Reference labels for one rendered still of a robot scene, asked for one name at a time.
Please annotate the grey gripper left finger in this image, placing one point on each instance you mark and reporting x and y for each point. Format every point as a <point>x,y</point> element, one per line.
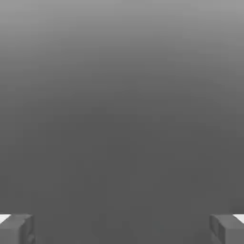
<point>15,229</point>

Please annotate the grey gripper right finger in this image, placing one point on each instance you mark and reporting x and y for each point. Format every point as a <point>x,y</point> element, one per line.
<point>229,230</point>

